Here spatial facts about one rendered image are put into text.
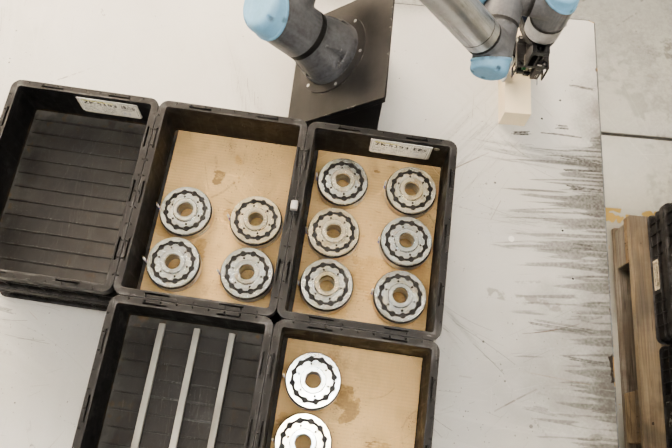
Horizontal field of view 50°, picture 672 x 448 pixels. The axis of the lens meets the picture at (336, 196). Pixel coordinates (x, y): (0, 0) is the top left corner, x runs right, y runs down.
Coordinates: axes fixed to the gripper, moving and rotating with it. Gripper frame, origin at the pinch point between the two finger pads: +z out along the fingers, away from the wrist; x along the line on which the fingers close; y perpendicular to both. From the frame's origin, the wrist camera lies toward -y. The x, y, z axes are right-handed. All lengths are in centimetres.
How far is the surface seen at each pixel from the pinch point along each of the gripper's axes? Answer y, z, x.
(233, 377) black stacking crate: 77, -9, -56
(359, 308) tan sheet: 62, -9, -33
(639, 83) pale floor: -46, 74, 65
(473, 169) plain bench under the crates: 24.4, 4.3, -8.8
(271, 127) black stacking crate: 28, -16, -54
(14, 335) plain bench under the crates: 71, 4, -104
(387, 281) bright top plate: 57, -12, -29
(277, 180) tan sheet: 37, -9, -52
